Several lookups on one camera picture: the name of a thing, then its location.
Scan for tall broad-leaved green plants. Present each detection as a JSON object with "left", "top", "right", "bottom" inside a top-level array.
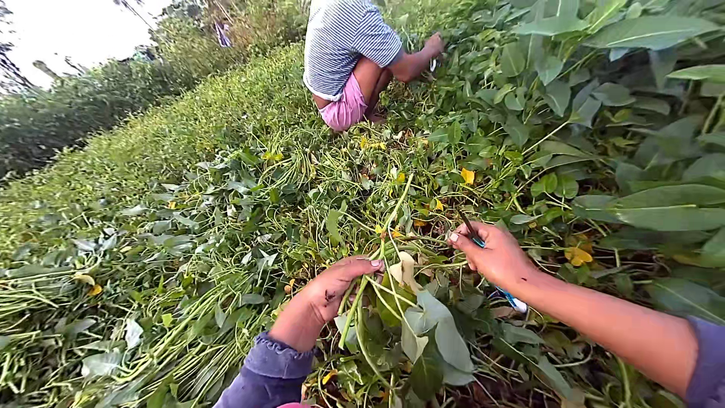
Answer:
[{"left": 487, "top": 0, "right": 725, "bottom": 329}]

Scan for knife with blue handle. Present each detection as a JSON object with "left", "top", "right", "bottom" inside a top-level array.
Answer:
[{"left": 458, "top": 211, "right": 529, "bottom": 315}]

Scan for person's right hand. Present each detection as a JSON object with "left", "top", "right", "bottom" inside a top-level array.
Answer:
[{"left": 447, "top": 221, "right": 536, "bottom": 297}]

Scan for bunch of green leafy stems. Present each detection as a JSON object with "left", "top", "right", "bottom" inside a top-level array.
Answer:
[{"left": 325, "top": 173, "right": 477, "bottom": 401}]

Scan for person's left hand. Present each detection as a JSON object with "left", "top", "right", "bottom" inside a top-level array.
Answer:
[{"left": 296, "top": 255, "right": 386, "bottom": 328}]

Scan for pile of cut greens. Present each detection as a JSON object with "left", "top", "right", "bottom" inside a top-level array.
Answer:
[{"left": 0, "top": 224, "right": 278, "bottom": 408}]

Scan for field of low green plants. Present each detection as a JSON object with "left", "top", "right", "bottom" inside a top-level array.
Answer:
[{"left": 0, "top": 42, "right": 488, "bottom": 273}]

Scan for bare dark tree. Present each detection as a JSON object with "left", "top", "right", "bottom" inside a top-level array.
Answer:
[{"left": 0, "top": 0, "right": 38, "bottom": 95}]

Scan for dark green hedge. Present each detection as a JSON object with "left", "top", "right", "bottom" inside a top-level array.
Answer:
[{"left": 0, "top": 17, "right": 222, "bottom": 179}]

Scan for scattered yellow leaves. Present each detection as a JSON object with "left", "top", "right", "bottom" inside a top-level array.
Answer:
[{"left": 87, "top": 136, "right": 594, "bottom": 386}]

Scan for person's left forearm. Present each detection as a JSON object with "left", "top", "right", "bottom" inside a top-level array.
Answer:
[{"left": 213, "top": 299, "right": 326, "bottom": 408}]

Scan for person's right forearm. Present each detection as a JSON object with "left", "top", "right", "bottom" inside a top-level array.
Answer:
[{"left": 517, "top": 269, "right": 725, "bottom": 406}]

